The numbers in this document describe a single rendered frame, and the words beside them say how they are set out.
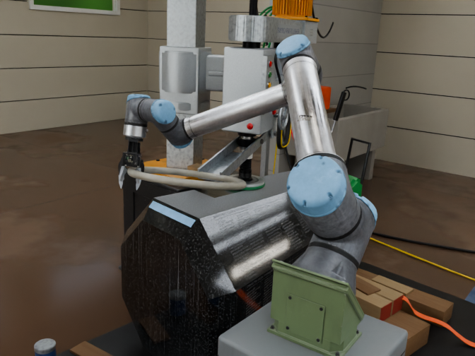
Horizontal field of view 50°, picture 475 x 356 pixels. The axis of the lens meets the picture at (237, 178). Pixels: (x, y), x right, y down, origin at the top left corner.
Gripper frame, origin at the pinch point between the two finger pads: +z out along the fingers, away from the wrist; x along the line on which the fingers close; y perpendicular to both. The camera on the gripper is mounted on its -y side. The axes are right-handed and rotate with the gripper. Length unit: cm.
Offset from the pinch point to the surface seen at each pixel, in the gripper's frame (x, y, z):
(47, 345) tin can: -33, -40, 88
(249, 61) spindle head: 48, -38, -62
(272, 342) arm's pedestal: 47, 79, 28
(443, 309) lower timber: 188, -64, 62
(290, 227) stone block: 79, -33, 16
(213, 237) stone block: 37.5, -6.6, 19.4
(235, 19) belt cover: 39, -36, -80
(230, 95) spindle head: 42, -46, -45
